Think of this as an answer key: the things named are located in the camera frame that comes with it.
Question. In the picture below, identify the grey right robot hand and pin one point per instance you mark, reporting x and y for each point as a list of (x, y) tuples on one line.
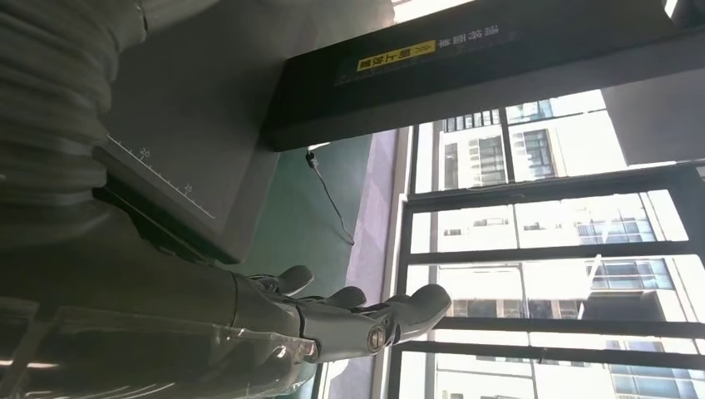
[(165, 319)]

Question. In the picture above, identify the black inbound scanner machine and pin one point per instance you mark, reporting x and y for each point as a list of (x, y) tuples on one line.
[(220, 82)]

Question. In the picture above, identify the yellow and black label sticker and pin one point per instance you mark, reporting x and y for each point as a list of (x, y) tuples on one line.
[(396, 56)]

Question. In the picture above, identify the black window frame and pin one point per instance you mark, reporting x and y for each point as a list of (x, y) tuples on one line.
[(551, 250)]

